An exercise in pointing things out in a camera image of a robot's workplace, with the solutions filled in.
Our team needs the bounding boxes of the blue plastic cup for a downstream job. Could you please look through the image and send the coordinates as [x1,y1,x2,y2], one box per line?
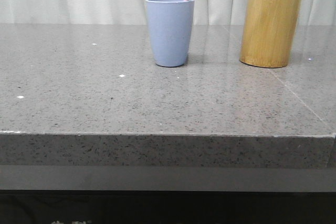
[145,0,195,67]

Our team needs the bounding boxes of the bamboo chopstick holder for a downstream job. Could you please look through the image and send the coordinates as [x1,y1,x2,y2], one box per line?
[239,0,301,68]

